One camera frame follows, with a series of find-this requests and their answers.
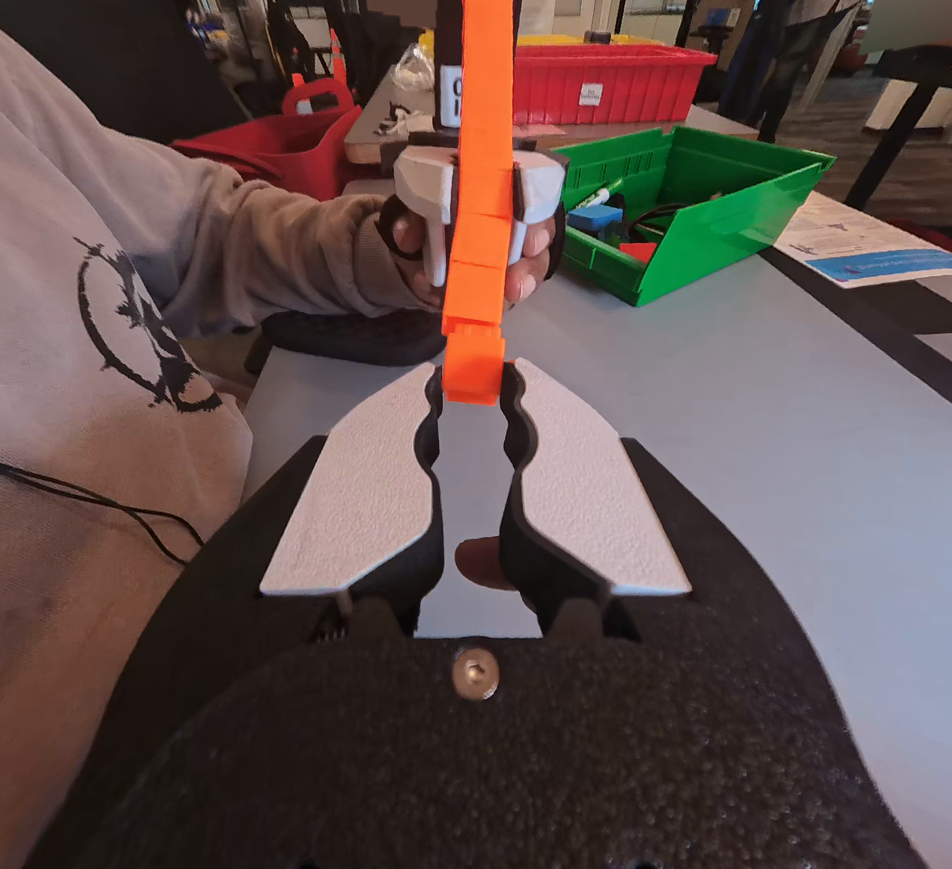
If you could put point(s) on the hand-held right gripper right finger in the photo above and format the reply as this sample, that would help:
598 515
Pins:
595 504

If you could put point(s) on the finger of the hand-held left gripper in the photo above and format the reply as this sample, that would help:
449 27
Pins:
539 184
428 181

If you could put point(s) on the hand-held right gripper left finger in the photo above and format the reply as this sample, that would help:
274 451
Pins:
357 504

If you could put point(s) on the orange segmented plastic bar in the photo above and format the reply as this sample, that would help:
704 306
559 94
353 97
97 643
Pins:
483 140

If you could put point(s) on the person's left hand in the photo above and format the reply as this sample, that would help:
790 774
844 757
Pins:
529 277

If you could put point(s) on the person's right hand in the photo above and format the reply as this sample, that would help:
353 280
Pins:
483 564

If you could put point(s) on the clear plastic bag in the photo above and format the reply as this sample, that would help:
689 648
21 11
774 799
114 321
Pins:
413 69

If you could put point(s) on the blue block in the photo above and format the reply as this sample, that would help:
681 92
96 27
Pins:
595 218

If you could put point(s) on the green marker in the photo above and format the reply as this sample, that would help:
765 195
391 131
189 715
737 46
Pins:
604 193

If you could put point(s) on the white cardboard box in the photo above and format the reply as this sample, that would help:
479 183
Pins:
541 6

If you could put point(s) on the red block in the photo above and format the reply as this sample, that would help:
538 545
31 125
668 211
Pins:
638 251

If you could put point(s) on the red ribbed plastic crate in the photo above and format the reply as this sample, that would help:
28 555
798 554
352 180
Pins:
639 88

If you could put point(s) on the green plastic bin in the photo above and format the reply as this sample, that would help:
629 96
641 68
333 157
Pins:
714 229

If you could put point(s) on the white and blue leaflet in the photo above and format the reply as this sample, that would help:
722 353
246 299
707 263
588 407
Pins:
863 251

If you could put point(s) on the large black panel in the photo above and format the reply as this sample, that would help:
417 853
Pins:
111 28

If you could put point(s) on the black table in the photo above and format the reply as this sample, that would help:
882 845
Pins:
915 62

